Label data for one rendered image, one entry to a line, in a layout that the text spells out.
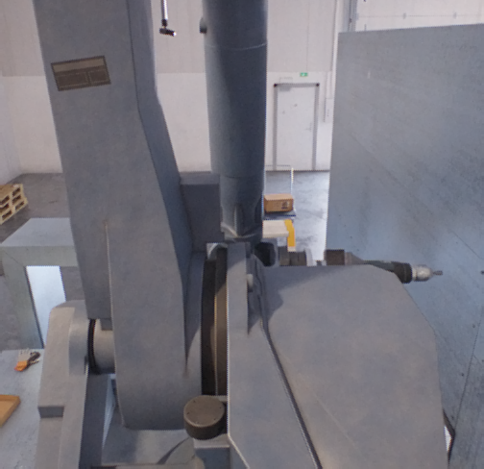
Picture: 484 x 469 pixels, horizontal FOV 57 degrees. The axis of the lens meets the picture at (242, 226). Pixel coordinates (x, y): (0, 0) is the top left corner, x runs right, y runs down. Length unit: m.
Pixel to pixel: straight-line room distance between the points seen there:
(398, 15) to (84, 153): 11.18
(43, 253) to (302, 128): 8.39
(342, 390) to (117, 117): 0.47
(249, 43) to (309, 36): 10.44
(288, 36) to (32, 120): 6.64
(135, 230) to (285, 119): 10.78
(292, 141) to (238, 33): 10.66
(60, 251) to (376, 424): 3.68
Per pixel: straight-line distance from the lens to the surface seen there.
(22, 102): 12.58
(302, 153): 11.59
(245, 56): 0.88
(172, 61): 11.37
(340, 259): 1.21
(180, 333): 0.68
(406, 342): 0.72
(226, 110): 0.91
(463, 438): 1.49
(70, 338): 0.83
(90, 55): 0.62
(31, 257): 4.25
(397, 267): 1.14
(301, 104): 11.36
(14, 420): 3.87
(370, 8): 11.49
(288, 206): 8.33
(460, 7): 12.14
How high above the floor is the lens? 3.17
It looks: 23 degrees down
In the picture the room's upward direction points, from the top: 1 degrees counter-clockwise
